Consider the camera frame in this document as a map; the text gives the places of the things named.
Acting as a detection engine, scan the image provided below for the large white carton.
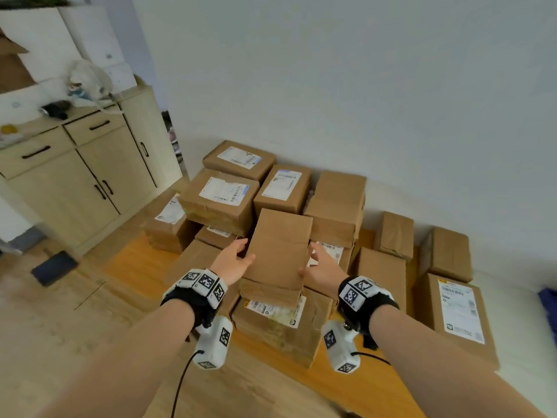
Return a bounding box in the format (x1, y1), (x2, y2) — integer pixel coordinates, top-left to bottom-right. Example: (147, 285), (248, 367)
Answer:
(0, 7), (84, 83)
(59, 5), (125, 68)

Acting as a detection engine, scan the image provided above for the black camera cable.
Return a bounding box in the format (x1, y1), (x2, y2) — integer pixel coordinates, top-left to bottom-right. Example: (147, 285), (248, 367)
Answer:
(350, 352), (392, 366)
(170, 350), (205, 418)

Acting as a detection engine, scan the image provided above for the beige cabinet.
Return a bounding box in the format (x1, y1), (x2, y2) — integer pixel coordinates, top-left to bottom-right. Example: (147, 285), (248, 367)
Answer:
(0, 84), (183, 257)

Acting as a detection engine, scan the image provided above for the person's left forearm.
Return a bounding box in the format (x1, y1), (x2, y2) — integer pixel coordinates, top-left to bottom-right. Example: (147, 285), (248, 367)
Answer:
(39, 298), (196, 418)

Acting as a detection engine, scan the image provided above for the blue perforated plastic pallet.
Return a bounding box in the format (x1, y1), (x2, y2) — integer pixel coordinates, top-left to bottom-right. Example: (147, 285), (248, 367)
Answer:
(537, 287), (557, 344)

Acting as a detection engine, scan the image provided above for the person's right hand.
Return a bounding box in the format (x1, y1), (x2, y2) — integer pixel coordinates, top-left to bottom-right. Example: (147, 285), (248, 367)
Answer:
(298, 241), (350, 301)

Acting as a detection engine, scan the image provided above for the plain brown parcel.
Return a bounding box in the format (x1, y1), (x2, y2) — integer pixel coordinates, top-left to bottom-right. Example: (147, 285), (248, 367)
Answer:
(239, 207), (314, 309)

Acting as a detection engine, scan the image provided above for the open cardboard box on cabinet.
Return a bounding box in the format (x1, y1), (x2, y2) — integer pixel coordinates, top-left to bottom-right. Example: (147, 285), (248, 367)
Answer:
(0, 28), (38, 94)

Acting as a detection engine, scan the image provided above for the small black object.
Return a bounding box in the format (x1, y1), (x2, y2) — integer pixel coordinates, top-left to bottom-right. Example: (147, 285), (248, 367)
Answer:
(39, 99), (73, 120)

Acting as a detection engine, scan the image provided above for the white low table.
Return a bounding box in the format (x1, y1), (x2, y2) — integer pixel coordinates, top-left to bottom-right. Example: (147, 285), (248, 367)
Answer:
(472, 269), (557, 418)

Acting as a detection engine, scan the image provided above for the dark floor object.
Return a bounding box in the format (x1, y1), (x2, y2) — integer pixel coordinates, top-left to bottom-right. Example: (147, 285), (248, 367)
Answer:
(31, 250), (79, 287)

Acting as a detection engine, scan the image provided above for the person's left hand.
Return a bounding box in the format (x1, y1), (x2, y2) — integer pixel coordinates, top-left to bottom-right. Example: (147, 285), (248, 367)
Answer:
(208, 238), (256, 288)

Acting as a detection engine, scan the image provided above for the person's right forearm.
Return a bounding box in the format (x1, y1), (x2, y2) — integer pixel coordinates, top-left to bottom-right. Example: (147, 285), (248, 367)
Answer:
(368, 305), (547, 418)

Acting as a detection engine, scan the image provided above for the white marker-tagged wrist camera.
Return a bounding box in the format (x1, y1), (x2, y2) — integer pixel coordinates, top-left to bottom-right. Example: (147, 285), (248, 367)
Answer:
(321, 319), (361, 374)
(191, 315), (234, 370)

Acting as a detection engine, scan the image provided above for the orange wooden table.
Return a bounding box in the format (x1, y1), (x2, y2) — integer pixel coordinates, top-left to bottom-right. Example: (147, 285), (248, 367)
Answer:
(102, 230), (427, 418)

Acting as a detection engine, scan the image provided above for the white plastic bag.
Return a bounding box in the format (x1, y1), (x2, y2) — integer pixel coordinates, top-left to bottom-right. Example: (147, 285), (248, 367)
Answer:
(65, 59), (115, 105)

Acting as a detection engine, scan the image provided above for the pile of brown cardboard parcels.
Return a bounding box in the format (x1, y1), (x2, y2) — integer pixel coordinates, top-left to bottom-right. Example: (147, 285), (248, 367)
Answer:
(141, 140), (500, 370)

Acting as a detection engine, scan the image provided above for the black wristband with marker tags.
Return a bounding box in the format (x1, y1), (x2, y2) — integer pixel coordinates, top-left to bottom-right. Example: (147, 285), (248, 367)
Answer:
(160, 268), (229, 329)
(337, 276), (400, 349)

